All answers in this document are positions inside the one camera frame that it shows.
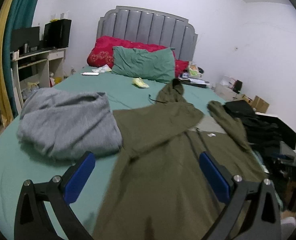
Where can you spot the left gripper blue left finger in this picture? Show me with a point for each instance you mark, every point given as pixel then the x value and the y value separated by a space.
pixel 32 220

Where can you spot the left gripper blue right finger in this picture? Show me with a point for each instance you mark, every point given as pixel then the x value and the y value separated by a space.
pixel 262 220

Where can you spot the grey hoodie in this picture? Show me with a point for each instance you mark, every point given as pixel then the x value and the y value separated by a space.
pixel 64 125

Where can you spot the olive green coat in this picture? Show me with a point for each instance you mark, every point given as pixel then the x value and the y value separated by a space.
pixel 157 189

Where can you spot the black clothes pile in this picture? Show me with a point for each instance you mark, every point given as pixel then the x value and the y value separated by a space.
pixel 268 135

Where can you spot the cardboard box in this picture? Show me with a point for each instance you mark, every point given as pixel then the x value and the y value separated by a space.
pixel 257 103

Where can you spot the yellow curtain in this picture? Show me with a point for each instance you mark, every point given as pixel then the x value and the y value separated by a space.
pixel 6 114

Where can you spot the white nightstand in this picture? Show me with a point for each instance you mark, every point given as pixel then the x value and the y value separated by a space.
pixel 229 89

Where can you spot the white desk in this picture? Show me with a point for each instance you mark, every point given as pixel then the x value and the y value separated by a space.
pixel 44 68

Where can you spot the snack bags pile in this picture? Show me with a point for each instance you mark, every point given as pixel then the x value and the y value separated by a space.
pixel 192 76

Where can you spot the white plastic wrapper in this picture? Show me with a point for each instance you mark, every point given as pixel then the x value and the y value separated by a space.
pixel 102 69

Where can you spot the yellow-green small cloth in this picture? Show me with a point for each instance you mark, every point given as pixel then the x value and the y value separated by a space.
pixel 139 83

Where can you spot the red quilt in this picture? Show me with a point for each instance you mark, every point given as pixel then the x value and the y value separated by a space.
pixel 102 53

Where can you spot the black computer monitor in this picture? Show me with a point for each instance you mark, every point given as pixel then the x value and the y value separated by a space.
pixel 21 36

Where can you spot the green pillow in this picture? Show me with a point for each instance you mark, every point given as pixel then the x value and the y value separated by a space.
pixel 132 62

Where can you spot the black computer tower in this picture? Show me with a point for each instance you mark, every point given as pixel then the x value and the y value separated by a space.
pixel 56 34

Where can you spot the grey padded headboard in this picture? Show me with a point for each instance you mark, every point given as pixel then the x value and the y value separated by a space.
pixel 150 27

